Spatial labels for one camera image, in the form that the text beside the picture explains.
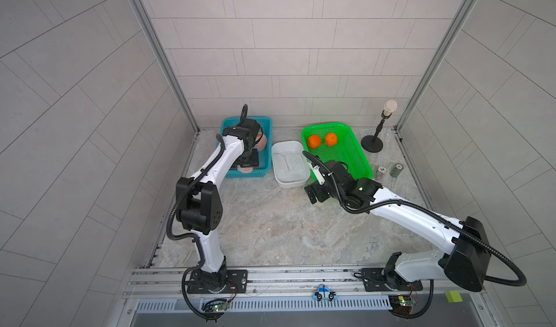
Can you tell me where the aluminium corner post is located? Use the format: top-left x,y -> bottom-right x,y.
395,0 -> 478,133
128,0 -> 200,133

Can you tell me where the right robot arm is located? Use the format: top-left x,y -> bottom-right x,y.
303,151 -> 527,292

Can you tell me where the toy car sticker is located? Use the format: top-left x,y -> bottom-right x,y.
313,284 -> 337,302

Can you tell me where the white foam net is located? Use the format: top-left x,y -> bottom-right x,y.
286,153 -> 307,180
272,153 -> 289,181

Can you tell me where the white plastic tub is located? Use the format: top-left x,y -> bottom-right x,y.
272,140 -> 311,189

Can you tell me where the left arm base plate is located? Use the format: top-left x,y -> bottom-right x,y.
186,269 -> 248,295

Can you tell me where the aluminium corner post left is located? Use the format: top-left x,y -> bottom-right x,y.
128,0 -> 200,133

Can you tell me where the circuit board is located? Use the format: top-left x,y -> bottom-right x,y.
202,298 -> 230,314
388,295 -> 418,316

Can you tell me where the teal plastic basket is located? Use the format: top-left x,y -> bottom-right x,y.
226,116 -> 273,179

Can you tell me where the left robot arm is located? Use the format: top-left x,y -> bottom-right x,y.
166,104 -> 264,292

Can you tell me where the green plastic basket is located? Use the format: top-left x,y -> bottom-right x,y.
301,122 -> 373,179

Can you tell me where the netted orange front corner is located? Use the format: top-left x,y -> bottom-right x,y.
236,165 -> 255,173

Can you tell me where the right circuit board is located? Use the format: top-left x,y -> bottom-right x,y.
388,295 -> 418,316

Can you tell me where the aluminium front rail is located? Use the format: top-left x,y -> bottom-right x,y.
124,264 -> 429,299

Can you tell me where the left circuit board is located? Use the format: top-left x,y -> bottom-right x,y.
202,298 -> 230,314

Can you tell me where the green sticky note block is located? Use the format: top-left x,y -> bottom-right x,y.
445,290 -> 463,304

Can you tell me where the aluminium corner post right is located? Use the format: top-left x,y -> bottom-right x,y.
395,0 -> 478,133

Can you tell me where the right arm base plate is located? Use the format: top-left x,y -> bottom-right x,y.
353,268 -> 423,292

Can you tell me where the black stand with bulb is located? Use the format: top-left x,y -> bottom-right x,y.
361,100 -> 398,153

